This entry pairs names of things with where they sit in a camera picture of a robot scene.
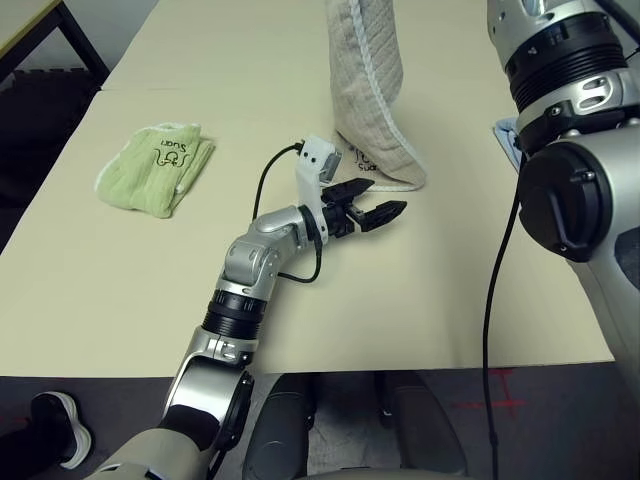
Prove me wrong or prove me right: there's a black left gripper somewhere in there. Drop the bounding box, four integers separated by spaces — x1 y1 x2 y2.
318 177 409 241

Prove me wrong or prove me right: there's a beige towel with white trim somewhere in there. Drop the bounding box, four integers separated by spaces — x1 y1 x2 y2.
324 0 428 194

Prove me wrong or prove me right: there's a blue folded towel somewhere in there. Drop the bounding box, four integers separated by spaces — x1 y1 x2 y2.
492 117 526 171

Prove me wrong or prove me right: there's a green folded towel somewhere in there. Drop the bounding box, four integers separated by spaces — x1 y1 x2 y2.
93 121 217 220

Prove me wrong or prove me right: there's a grey robot right leg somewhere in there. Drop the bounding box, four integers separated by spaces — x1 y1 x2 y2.
382 372 464 476

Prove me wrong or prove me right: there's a grey robot leg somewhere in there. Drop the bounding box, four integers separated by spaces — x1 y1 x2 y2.
382 372 464 476
242 374 319 480

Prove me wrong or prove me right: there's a grey robot left leg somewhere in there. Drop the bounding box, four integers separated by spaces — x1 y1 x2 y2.
242 374 319 480

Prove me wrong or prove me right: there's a black foam floor mat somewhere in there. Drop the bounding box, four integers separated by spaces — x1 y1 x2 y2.
0 67 101 211

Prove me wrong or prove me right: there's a black and white sneaker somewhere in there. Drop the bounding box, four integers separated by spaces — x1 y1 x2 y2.
29 391 94 470

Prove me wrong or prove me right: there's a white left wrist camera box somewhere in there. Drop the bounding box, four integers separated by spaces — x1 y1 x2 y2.
293 133 345 246

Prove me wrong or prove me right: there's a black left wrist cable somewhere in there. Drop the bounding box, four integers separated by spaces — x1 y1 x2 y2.
251 143 322 285

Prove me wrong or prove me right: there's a side table with black frame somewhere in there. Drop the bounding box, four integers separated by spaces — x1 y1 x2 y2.
0 0 111 91

